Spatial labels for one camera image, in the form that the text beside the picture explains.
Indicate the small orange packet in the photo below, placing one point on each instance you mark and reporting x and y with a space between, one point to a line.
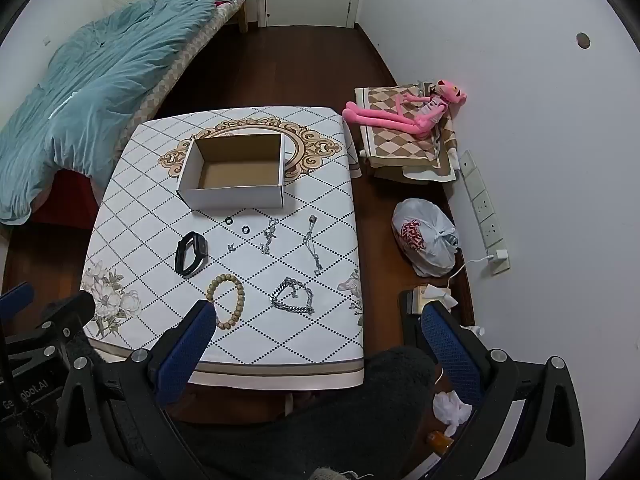
440 441

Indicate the grey fuzzy cloth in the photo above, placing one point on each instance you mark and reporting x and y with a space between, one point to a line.
325 473

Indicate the white power strip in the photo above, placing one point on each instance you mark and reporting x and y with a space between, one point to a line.
480 195

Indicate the pink plush toy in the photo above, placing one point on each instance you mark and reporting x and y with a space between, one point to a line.
380 117

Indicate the red bed skirt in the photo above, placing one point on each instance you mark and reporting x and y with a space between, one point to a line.
65 200

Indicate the crumpled white tissue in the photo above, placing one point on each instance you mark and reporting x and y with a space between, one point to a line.
450 407

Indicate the round wall vent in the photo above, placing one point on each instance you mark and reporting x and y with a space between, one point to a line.
583 40

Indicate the white diamond-pattern tablecloth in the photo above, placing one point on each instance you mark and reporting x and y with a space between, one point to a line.
150 210

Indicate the wooden bed frame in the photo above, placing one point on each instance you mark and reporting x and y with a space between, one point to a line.
243 20

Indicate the white charger plug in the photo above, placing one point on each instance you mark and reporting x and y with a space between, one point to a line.
501 261

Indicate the white cardboard box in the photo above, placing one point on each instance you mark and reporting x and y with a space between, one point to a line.
230 195

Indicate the teal duvet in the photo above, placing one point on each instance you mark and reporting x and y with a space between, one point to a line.
100 85

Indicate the white plastic bag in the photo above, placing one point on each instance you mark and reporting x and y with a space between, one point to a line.
425 240

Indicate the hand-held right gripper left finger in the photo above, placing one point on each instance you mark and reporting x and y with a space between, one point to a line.
185 350

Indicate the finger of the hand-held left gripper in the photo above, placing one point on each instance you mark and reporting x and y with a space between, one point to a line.
75 310
15 302

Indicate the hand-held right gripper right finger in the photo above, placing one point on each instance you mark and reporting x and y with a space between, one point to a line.
450 350

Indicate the black container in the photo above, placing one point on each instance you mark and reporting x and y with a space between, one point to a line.
407 320

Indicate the tissue box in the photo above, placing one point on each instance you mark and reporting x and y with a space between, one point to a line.
425 295

